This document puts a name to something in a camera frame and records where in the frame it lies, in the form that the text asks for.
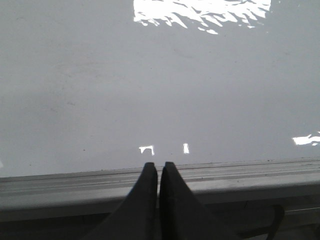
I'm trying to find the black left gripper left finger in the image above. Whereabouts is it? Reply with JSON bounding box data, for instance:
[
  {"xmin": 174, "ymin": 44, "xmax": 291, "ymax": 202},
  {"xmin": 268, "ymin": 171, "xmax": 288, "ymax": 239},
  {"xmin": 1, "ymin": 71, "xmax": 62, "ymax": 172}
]
[{"xmin": 83, "ymin": 162, "xmax": 158, "ymax": 240}]

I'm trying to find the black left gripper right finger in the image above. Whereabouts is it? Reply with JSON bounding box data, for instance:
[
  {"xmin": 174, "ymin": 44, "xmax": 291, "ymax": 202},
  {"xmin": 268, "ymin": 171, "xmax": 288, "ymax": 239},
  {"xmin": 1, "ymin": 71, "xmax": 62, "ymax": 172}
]
[{"xmin": 159, "ymin": 162, "xmax": 240, "ymax": 240}]

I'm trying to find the white whiteboard with aluminium frame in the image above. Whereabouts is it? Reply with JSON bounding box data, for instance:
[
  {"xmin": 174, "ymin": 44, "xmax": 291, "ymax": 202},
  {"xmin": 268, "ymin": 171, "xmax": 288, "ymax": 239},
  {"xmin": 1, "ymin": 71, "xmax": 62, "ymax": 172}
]
[{"xmin": 0, "ymin": 0, "xmax": 320, "ymax": 222}]

